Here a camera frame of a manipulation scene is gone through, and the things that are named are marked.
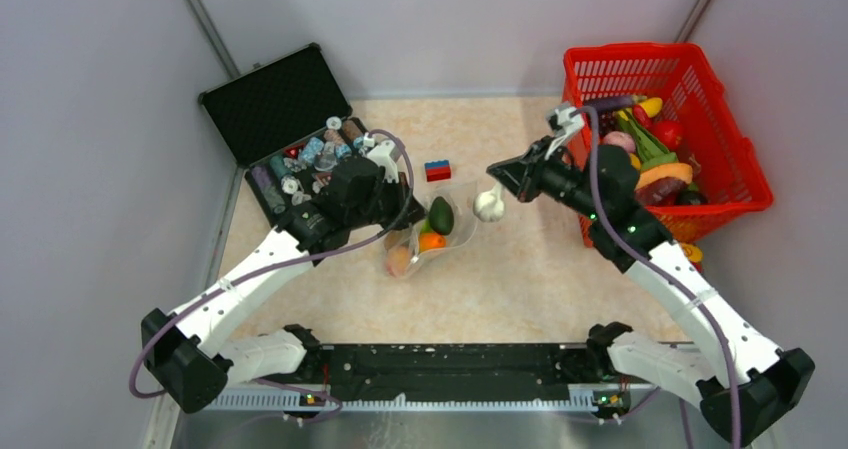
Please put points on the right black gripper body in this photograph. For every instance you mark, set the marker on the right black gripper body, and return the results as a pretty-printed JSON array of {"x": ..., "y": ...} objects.
[{"x": 562, "y": 182}]

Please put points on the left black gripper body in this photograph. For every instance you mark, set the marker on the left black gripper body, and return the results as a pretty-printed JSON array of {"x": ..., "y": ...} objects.
[{"x": 387, "y": 205}]

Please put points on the white toy garlic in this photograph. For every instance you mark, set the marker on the white toy garlic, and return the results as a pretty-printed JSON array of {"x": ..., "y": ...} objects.
[{"x": 488, "y": 206}]

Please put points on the purple toy eggplant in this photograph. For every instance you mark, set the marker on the purple toy eggplant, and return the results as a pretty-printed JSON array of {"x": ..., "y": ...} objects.
[{"x": 613, "y": 103}]

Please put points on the clear zip top bag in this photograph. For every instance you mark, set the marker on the clear zip top bag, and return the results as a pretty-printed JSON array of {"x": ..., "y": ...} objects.
[{"x": 460, "y": 195}]

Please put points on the dark green toy vegetable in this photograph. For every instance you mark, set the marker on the dark green toy vegetable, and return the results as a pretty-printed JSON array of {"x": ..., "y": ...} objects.
[{"x": 441, "y": 217}]

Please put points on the green toy apple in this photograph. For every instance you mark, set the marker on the green toy apple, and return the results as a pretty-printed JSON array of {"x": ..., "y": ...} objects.
[{"x": 425, "y": 227}]

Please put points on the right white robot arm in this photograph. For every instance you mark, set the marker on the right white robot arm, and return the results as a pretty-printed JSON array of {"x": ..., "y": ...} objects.
[{"x": 740, "y": 380}]

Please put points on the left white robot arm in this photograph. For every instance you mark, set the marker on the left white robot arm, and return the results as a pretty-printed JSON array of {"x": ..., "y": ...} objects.
[{"x": 208, "y": 320}]

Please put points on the pink toy onion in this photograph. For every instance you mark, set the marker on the pink toy onion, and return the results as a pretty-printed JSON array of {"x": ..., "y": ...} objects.
[{"x": 620, "y": 139}]

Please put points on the red toy chili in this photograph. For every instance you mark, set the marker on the red toy chili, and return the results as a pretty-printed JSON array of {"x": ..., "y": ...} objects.
[{"x": 642, "y": 117}]

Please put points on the green toy leaf vegetable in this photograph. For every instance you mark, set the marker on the green toy leaf vegetable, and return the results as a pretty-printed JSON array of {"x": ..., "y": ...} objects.
[{"x": 649, "y": 149}]

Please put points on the orange toy pumpkin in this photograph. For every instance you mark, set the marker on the orange toy pumpkin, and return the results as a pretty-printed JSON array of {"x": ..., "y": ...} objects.
[{"x": 431, "y": 241}]

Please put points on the red blue toy brick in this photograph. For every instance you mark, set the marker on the red blue toy brick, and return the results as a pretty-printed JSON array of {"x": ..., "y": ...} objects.
[{"x": 437, "y": 170}]

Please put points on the yellow toy pepper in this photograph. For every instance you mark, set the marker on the yellow toy pepper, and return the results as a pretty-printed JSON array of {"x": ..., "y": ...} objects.
[{"x": 652, "y": 105}]

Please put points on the toy ham slice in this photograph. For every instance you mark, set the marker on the toy ham slice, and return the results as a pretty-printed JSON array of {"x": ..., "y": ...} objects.
[{"x": 661, "y": 182}]

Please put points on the red toy tomato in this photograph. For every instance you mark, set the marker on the red toy tomato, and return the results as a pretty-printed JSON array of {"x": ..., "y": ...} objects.
[{"x": 669, "y": 133}]

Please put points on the black poker chip case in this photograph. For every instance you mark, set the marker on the black poker chip case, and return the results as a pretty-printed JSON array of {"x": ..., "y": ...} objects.
[{"x": 271, "y": 113}]

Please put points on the red plastic basket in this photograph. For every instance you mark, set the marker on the red plastic basket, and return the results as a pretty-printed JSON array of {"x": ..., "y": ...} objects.
[{"x": 725, "y": 168}]

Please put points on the red yellow emergency button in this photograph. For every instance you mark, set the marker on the red yellow emergency button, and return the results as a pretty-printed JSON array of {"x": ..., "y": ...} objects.
[{"x": 693, "y": 254}]

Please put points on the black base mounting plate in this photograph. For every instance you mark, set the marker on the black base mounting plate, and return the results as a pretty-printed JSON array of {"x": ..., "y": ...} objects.
[{"x": 521, "y": 372}]

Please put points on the aluminium frame rail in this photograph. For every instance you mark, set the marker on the aluminium frame rail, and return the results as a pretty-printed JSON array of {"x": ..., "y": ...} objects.
[{"x": 196, "y": 381}]

